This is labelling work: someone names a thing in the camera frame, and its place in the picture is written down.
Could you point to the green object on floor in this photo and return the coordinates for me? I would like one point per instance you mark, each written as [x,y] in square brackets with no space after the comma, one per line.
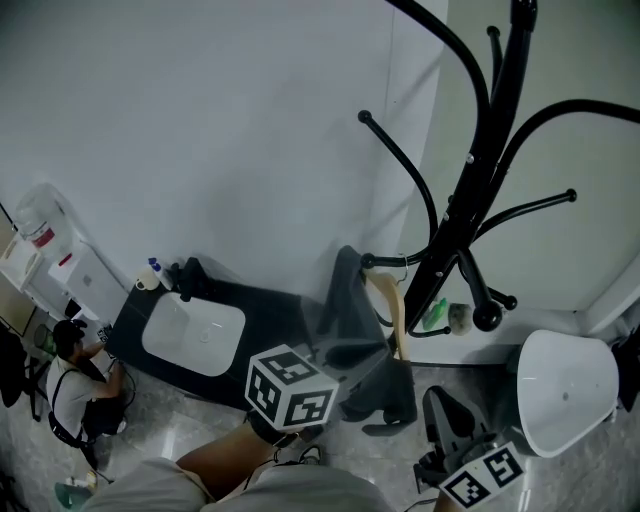
[72,495]

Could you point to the person's left forearm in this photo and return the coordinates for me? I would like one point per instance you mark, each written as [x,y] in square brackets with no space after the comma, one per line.
[230,460]

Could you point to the clear water jug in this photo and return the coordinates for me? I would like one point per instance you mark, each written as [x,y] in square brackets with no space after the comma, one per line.
[40,220]

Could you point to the small white sink cabinet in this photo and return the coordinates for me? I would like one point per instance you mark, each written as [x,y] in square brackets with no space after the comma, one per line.
[17,265]

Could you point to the green bottle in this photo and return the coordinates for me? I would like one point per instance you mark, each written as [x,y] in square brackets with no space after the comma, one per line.
[436,312]

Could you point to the person's right forearm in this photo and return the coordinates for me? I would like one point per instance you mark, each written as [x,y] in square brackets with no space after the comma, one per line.
[447,504]

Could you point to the black stand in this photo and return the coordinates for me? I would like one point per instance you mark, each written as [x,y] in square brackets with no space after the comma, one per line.
[627,370]

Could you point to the white sink basin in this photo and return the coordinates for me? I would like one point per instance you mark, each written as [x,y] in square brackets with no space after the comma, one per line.
[192,332]

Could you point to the person's light grey clothing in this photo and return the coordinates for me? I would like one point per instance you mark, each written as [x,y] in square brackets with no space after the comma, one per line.
[280,492]

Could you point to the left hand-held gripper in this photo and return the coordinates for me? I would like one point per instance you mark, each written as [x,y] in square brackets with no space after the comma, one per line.
[290,390]

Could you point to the black faucet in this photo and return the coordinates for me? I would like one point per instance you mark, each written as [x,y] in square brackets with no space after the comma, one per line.
[190,277]

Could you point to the black office chair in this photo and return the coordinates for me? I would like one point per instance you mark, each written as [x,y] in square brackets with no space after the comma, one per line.
[15,375]

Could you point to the small yellowish bottle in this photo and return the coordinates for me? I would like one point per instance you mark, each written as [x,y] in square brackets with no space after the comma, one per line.
[91,477]

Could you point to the white cup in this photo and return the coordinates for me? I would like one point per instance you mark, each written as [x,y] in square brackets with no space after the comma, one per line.
[146,281]

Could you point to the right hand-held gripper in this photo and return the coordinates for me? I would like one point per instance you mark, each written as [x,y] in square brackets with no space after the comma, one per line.
[480,475]

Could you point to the white water dispenser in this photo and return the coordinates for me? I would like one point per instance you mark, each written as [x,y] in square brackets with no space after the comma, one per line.
[87,280]

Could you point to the black vanity cabinet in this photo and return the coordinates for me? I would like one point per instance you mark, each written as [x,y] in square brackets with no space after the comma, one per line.
[270,310]

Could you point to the white spray bottle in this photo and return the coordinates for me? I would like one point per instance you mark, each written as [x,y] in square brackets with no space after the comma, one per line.
[161,275]

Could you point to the grey stone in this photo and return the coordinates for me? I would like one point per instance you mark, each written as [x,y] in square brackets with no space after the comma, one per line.
[460,317]

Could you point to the white bathtub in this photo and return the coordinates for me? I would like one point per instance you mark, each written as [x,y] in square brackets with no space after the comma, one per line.
[565,390]

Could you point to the black wristband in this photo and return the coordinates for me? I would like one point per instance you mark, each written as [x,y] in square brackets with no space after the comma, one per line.
[267,430]

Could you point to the wooden clothes hanger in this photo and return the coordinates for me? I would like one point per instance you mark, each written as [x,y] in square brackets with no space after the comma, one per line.
[395,310]

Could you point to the black coat rack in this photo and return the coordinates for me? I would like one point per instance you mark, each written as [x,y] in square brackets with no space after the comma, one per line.
[465,200]

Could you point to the dark grey garment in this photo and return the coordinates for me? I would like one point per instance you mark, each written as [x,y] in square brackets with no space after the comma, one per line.
[350,300]

